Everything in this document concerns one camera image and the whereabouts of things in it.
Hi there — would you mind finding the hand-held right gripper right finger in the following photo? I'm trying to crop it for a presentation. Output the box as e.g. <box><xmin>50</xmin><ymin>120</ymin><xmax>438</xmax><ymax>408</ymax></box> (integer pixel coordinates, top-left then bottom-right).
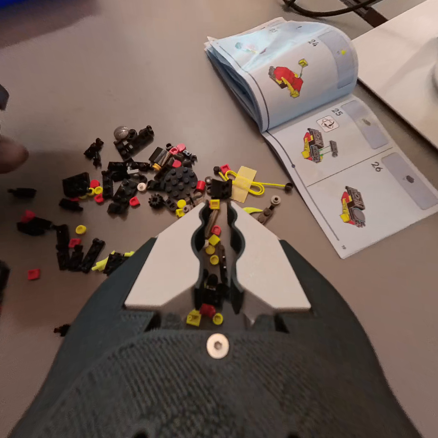
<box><xmin>227</xmin><ymin>201</ymin><xmax>313</xmax><ymax>326</ymax></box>

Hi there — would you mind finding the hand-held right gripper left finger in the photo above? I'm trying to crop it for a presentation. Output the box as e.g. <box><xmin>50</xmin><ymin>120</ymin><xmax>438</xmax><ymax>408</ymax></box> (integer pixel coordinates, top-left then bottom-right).
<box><xmin>124</xmin><ymin>201</ymin><xmax>211</xmax><ymax>313</ymax></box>

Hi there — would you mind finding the pile of lego pieces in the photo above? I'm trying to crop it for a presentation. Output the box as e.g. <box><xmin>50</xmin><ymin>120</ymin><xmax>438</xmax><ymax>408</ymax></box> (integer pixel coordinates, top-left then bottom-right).
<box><xmin>8</xmin><ymin>125</ymin><xmax>295</xmax><ymax>337</ymax></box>

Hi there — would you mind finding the black round lego plate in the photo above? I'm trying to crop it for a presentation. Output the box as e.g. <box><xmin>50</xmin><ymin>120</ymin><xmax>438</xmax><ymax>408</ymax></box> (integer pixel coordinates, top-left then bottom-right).
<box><xmin>164</xmin><ymin>167</ymin><xmax>198</xmax><ymax>201</ymax></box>

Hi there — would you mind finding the lego instruction booklet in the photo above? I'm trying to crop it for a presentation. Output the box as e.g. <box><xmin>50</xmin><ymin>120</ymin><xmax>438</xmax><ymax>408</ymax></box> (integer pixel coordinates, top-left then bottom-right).
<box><xmin>205</xmin><ymin>16</ymin><xmax>438</xmax><ymax>259</ymax></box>

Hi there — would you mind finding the person's left hand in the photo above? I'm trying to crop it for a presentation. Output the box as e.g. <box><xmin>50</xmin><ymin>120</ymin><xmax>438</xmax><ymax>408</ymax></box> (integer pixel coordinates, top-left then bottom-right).
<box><xmin>0</xmin><ymin>141</ymin><xmax>30</xmax><ymax>174</ymax></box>

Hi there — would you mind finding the white flat box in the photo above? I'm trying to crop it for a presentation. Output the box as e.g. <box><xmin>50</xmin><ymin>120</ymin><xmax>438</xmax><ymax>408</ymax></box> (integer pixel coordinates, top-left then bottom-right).
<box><xmin>352</xmin><ymin>0</ymin><xmax>438</xmax><ymax>149</ymax></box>

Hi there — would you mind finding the taped yellow lego string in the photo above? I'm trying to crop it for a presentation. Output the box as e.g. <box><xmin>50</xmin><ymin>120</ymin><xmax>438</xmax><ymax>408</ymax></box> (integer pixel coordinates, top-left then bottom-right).
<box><xmin>219</xmin><ymin>166</ymin><xmax>286</xmax><ymax>203</ymax></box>

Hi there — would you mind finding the black cable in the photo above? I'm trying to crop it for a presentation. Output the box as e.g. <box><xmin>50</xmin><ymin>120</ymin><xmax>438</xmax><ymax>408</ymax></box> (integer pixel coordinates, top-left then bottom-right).
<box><xmin>282</xmin><ymin>0</ymin><xmax>387</xmax><ymax>26</ymax></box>

